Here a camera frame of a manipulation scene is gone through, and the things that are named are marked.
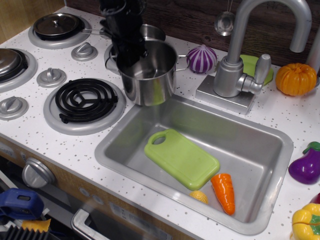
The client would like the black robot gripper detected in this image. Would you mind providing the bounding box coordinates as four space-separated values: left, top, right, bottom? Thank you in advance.
99 0 148 72

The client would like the tall steel pot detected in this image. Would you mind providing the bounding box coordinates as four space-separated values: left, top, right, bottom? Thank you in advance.
107 40 189 106

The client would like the silver stove knob upper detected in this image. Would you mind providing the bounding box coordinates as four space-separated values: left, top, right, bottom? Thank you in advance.
71 42 98 62

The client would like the silver stove knob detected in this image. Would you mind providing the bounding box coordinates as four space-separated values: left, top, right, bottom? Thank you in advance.
0 96 29 121
36 67 67 88
71 42 98 62

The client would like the silver stove knob middle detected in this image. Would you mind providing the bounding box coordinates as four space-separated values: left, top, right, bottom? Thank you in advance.
36 67 67 88

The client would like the silver stove knob lower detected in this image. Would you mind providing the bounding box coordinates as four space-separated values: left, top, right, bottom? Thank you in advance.
0 96 29 121

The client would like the back right burner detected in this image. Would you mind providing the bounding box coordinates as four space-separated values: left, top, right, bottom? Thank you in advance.
103 44 120 75

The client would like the small steel saucepan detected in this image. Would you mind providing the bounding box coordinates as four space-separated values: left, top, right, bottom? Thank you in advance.
140 24 166 41

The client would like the front black coil burner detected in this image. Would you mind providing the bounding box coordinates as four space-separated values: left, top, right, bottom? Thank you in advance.
43 78 126 136

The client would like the purple striped toy onion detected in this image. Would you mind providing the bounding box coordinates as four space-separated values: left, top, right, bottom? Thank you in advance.
186 44 218 74

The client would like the black frying pan with lid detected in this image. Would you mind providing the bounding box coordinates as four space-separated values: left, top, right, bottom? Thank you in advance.
33 13 103 40

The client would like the hanging steel ladle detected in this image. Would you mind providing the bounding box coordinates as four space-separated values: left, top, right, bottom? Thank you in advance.
214 0 235 37

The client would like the silver faucet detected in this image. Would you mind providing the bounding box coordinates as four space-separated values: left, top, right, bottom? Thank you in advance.
195 0 312 115

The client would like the steel lid on left burner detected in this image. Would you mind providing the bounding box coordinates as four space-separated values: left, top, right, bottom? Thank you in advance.
0 48 23 78

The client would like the green plate behind faucet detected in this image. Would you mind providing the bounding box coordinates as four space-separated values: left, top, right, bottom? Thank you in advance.
240 54 274 86

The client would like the green cutting board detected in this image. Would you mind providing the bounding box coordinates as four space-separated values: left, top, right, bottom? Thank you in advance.
144 129 220 191

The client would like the silver oven knob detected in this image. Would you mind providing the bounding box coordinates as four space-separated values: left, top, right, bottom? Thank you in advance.
22 157 56 189

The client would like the silver sink basin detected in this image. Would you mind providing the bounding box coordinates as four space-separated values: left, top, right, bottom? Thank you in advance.
95 95 294 235

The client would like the yellow toy corn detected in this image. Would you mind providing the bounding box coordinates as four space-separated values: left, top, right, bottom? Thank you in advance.
189 190 209 205

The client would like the orange toy carrot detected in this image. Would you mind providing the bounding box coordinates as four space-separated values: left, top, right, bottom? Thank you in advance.
210 173 236 216

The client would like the orange toy pumpkin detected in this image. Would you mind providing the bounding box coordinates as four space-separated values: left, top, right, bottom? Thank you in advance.
275 63 317 96

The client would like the blue clamp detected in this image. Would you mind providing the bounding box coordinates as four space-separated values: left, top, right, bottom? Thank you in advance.
0 188 44 220

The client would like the purple toy eggplant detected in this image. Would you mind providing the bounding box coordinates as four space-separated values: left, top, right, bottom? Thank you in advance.
288 141 320 185

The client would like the yellow toy bell pepper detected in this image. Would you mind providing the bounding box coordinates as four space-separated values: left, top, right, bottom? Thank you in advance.
289 203 320 240

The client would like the back left burner ring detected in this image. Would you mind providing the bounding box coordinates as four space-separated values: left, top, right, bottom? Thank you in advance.
27 12 92 50

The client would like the burner ring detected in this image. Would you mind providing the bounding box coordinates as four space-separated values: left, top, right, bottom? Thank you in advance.
0 47 38 94
27 12 92 50

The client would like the silver oven door handle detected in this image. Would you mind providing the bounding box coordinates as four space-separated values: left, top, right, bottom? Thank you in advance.
70 208 173 240

